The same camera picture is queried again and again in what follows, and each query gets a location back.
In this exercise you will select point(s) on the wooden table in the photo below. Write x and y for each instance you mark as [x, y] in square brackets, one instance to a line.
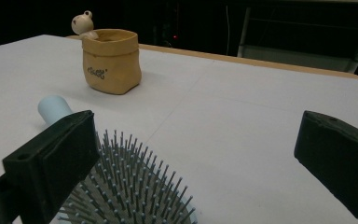
[245, 60]

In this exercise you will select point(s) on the tan sack-shaped pot with figurine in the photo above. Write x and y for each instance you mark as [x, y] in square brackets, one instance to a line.
[112, 65]

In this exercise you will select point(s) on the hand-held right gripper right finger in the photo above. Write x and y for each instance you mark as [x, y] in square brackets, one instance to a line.
[338, 155]

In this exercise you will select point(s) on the light blue hairbrush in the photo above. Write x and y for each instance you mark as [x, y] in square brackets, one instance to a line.
[130, 186]

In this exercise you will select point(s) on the white board table cover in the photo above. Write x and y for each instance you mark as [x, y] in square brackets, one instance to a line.
[230, 124]

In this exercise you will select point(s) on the white metal stand frame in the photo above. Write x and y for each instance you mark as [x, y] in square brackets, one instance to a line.
[292, 56]

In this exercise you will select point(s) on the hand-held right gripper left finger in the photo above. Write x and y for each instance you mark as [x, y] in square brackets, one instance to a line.
[59, 155]

